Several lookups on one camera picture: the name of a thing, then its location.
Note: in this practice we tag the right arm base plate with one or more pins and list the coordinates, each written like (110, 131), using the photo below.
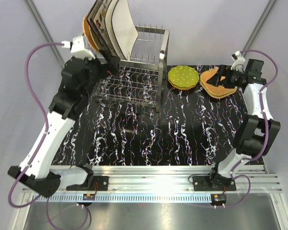
(206, 183)

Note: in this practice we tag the aluminium frame rail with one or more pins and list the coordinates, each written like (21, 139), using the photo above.
(167, 184)

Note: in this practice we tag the stainless steel dish rack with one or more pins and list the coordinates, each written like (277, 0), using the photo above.
(141, 77)

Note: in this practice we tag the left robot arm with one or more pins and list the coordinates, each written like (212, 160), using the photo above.
(79, 77)

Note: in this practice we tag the yellow polka dot plate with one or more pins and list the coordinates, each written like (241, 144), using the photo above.
(190, 86)

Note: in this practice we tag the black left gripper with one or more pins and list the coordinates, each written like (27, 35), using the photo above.
(112, 66)

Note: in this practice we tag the woven wicker plate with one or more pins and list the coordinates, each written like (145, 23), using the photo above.
(207, 75)
(91, 36)
(220, 95)

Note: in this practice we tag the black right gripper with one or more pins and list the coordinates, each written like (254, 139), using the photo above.
(224, 71)

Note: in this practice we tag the green polka dot plate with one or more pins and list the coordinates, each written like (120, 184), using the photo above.
(183, 75)

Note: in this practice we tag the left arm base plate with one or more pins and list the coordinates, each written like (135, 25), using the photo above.
(99, 183)

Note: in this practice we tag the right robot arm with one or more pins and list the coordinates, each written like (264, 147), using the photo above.
(257, 132)

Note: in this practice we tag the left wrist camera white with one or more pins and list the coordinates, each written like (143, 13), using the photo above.
(79, 48)

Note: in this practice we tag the white square plate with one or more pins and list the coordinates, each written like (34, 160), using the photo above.
(123, 27)

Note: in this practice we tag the fruit pattern square plate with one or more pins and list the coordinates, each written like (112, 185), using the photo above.
(97, 22)

